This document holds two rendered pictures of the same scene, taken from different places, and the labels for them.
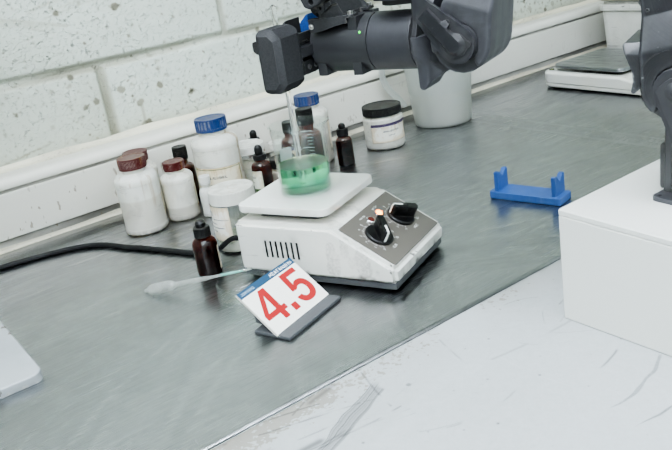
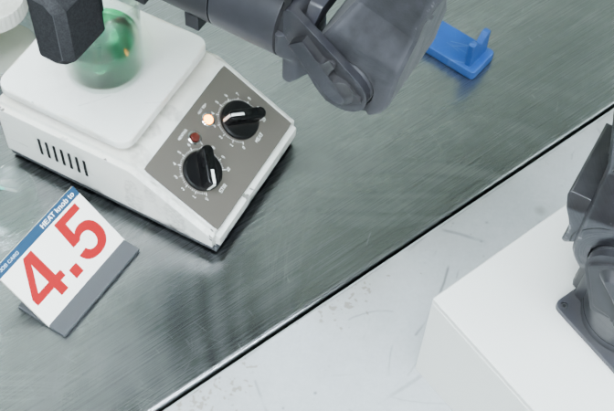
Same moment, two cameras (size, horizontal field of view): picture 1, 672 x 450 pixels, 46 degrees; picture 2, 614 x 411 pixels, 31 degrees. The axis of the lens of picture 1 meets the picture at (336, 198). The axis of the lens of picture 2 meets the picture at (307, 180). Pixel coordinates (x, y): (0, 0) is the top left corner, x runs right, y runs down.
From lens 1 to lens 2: 0.49 m
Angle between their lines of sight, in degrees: 37
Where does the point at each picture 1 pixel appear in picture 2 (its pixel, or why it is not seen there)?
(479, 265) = (333, 212)
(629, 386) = not seen: outside the picture
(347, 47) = not seen: outside the picture
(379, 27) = not seen: outside the picture
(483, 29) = (384, 87)
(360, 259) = (171, 212)
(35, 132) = not seen: outside the picture
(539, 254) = (417, 205)
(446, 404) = not seen: outside the picture
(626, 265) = (493, 396)
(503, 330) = (336, 378)
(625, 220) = (507, 355)
